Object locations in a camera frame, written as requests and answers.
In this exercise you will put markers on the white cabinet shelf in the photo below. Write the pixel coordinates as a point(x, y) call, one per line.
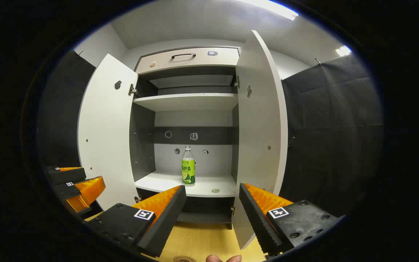
point(187, 101)
point(166, 182)

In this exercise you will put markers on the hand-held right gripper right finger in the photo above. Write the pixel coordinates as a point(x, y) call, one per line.
point(256, 222)

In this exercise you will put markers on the black backdrop cloth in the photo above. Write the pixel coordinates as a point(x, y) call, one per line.
point(333, 127)

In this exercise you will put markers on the white cabinet door square stickers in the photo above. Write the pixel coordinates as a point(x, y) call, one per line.
point(258, 120)

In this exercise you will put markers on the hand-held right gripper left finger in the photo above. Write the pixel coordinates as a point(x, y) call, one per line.
point(169, 222)

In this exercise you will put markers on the white cabinet door checkered sticker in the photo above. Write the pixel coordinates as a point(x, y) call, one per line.
point(104, 134)

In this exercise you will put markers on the white cabinet drawer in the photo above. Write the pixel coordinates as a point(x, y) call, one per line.
point(195, 62)

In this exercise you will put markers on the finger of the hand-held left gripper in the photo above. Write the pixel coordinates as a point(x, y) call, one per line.
point(66, 176)
point(86, 191)

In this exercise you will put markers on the green label bottle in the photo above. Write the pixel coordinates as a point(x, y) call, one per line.
point(188, 171)

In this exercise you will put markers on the small ceiling light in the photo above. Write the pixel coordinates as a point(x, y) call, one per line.
point(343, 51)

